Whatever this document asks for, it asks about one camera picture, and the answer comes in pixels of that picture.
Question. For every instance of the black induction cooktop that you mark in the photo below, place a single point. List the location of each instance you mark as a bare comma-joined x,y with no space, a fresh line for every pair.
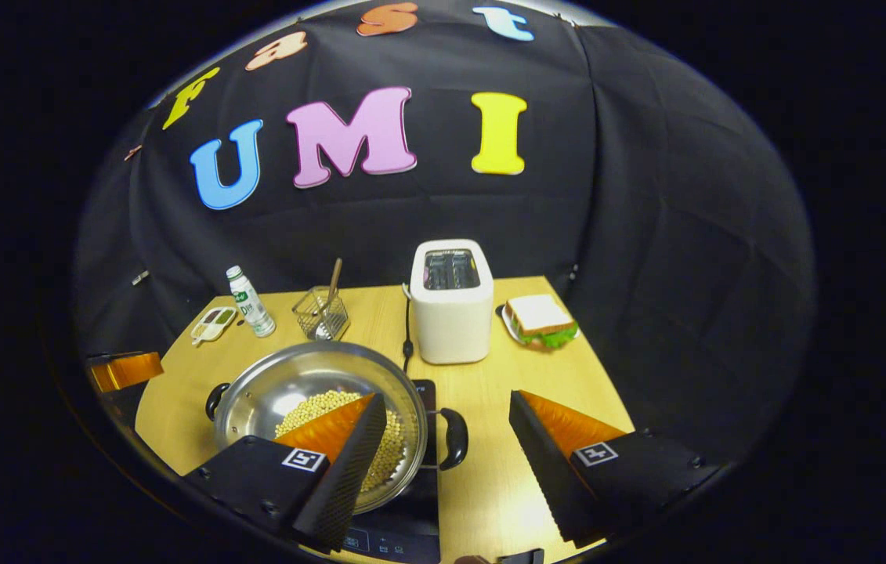
403,525

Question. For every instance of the red cloth clip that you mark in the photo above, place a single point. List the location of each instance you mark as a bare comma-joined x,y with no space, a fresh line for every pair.
131,151

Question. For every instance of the small white plate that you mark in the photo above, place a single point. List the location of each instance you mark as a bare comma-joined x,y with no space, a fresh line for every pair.
507,319

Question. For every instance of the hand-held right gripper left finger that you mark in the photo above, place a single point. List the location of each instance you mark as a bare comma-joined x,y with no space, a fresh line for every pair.
348,470

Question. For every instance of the silver cloth clip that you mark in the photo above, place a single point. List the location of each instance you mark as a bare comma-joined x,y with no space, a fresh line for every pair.
139,277

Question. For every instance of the toy sandwich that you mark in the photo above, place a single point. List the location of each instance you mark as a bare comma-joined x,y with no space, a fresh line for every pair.
540,316

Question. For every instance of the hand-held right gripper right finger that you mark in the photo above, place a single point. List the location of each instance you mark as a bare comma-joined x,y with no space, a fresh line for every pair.
548,470

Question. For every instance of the white toaster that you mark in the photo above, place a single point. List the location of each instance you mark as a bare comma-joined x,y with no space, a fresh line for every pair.
450,329

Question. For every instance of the pile of soybeans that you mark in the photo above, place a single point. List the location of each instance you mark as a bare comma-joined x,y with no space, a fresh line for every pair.
317,406

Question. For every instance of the white bottle with green label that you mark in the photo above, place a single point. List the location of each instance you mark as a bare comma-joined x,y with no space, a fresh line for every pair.
253,305

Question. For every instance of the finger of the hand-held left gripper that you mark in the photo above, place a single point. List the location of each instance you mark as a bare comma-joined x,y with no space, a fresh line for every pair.
129,370

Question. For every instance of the white divided seasoning dish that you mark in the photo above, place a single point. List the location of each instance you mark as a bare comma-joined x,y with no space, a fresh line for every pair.
213,325

